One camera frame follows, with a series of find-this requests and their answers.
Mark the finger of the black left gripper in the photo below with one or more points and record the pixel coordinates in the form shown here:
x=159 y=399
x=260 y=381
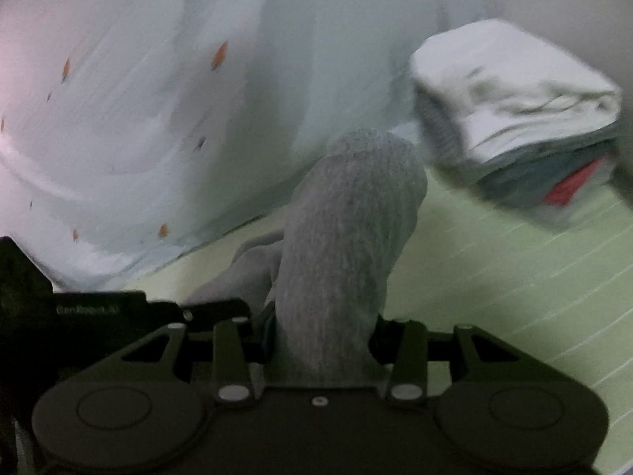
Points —
x=211 y=312

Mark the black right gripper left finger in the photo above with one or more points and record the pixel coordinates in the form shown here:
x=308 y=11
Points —
x=238 y=342

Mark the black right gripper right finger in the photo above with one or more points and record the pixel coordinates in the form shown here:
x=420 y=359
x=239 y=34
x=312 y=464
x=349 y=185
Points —
x=403 y=346

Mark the grey sweatpants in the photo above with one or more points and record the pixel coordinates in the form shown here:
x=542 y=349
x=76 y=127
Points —
x=326 y=271

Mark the green grid mat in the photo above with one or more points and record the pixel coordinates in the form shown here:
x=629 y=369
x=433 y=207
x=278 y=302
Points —
x=563 y=296

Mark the light blue carrot-print quilt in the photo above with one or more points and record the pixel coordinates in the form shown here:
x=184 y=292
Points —
x=132 y=131

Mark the blue folded jeans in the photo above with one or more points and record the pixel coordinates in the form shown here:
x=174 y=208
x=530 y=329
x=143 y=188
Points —
x=522 y=186

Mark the red folded garment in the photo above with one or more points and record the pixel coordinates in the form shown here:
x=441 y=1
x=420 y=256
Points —
x=563 y=193

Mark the white folded garment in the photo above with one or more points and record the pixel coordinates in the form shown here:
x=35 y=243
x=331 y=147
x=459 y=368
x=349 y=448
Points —
x=503 y=89

